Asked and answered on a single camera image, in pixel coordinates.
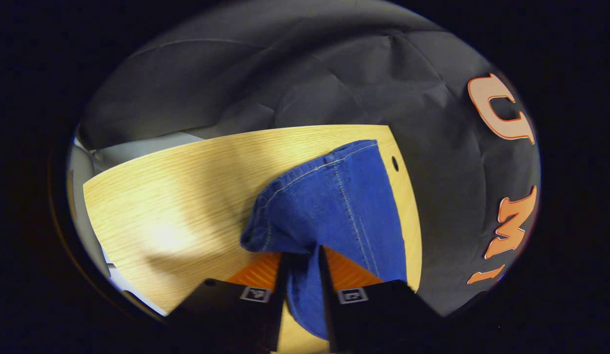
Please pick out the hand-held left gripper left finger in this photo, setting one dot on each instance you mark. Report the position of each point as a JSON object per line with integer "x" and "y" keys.
{"x": 280, "y": 314}

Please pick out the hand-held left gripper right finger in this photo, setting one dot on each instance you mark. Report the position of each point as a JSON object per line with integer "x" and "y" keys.
{"x": 329, "y": 314}

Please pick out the black backdrop cloth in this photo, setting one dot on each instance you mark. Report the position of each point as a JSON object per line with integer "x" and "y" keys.
{"x": 334, "y": 73}

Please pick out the blue denim jeans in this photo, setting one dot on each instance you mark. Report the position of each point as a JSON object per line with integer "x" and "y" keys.
{"x": 334, "y": 206}

